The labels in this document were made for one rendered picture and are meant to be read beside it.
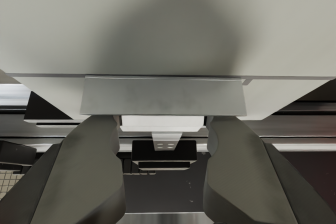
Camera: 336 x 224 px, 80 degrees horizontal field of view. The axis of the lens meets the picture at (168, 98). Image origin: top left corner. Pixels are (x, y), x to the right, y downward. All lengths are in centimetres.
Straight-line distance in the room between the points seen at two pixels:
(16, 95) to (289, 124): 50
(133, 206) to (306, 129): 52
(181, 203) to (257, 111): 56
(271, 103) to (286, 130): 35
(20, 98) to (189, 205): 57
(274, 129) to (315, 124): 10
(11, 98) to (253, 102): 25
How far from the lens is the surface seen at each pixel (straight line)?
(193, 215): 21
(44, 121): 23
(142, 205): 71
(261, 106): 18
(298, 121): 54
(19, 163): 52
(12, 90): 25
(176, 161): 38
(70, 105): 17
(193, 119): 19
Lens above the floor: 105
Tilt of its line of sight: 22 degrees down
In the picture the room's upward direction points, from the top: 180 degrees clockwise
